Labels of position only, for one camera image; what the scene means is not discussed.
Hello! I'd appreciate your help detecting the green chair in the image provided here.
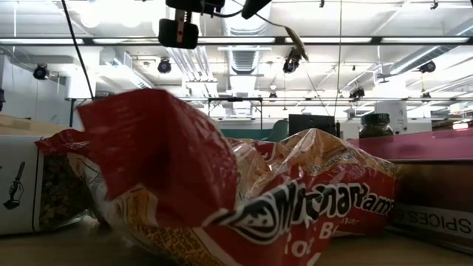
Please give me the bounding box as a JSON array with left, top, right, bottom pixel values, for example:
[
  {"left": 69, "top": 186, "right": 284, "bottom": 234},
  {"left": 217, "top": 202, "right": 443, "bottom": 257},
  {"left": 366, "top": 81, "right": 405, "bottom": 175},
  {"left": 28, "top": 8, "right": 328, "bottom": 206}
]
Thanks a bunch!
[{"left": 264, "top": 118, "right": 290, "bottom": 143}]

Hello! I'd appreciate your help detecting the green lidded spice jar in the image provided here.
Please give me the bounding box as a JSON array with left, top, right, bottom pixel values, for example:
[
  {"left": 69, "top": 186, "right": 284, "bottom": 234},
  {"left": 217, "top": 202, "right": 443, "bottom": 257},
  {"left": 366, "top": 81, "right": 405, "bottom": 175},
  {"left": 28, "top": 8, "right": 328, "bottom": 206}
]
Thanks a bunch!
[{"left": 358, "top": 112, "right": 395, "bottom": 140}]

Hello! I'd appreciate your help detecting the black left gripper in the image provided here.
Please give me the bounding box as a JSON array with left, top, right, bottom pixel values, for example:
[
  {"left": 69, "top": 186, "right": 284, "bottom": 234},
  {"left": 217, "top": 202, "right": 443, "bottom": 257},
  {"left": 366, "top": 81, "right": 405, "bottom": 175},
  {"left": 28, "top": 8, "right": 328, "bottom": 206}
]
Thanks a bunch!
[{"left": 158, "top": 0, "right": 226, "bottom": 50}]

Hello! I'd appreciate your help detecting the green spice tin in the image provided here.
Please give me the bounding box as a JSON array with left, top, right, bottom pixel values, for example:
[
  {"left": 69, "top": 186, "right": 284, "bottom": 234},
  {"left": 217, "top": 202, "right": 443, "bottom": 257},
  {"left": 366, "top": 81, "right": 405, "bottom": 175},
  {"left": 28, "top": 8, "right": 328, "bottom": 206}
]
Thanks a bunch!
[{"left": 386, "top": 158, "right": 473, "bottom": 256}]

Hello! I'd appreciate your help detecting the green divider panel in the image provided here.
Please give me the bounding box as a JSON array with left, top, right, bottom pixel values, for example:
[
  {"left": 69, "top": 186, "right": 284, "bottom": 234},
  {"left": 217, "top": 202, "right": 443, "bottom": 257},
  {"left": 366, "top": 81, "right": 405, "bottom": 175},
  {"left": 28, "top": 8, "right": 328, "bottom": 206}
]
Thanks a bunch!
[{"left": 220, "top": 128, "right": 274, "bottom": 140}]

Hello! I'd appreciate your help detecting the white appliance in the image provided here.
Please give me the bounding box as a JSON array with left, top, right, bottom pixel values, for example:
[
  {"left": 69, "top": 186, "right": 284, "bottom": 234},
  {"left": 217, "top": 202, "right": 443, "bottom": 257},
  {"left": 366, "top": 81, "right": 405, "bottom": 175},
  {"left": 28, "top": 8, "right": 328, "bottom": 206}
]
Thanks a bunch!
[{"left": 374, "top": 100, "right": 409, "bottom": 134}]

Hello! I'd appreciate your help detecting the black monitor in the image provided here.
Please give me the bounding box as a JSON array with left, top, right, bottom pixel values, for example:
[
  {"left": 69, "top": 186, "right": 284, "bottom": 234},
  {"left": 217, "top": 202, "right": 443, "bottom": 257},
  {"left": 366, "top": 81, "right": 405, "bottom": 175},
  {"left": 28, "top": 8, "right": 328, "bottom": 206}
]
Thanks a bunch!
[{"left": 287, "top": 113, "right": 340, "bottom": 137}]

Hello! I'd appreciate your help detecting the pink plastic tray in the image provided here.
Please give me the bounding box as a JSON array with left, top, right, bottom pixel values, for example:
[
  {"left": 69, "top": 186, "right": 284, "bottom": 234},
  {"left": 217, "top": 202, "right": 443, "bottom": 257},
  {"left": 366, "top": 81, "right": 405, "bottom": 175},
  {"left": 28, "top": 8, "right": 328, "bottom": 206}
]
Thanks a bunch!
[{"left": 347, "top": 128, "right": 473, "bottom": 163}]

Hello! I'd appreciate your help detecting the thin black cable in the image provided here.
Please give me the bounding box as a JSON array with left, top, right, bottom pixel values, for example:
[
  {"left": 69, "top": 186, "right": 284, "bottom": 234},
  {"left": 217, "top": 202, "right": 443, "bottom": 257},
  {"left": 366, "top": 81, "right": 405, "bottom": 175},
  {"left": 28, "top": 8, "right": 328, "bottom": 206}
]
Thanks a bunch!
[{"left": 60, "top": 0, "right": 95, "bottom": 100}]

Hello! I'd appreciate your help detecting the red ramen packet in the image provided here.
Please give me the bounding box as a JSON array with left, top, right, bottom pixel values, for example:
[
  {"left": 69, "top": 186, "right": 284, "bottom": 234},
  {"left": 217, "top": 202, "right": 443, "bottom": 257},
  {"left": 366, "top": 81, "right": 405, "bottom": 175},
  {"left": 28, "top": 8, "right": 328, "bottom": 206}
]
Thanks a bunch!
[{"left": 35, "top": 87, "right": 398, "bottom": 266}]

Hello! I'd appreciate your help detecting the white labelled spice jar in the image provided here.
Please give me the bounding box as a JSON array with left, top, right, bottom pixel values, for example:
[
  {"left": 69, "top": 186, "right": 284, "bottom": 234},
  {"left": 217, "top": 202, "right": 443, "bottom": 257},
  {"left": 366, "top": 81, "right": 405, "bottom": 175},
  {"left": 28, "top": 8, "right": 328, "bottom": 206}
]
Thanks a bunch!
[{"left": 0, "top": 134, "right": 95, "bottom": 236}]

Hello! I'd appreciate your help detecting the black overhead rail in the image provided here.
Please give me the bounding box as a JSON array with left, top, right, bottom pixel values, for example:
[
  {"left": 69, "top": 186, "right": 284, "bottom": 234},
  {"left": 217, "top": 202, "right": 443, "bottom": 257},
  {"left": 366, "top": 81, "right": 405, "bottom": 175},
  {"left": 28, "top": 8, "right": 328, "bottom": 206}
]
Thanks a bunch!
[{"left": 0, "top": 35, "right": 473, "bottom": 47}]

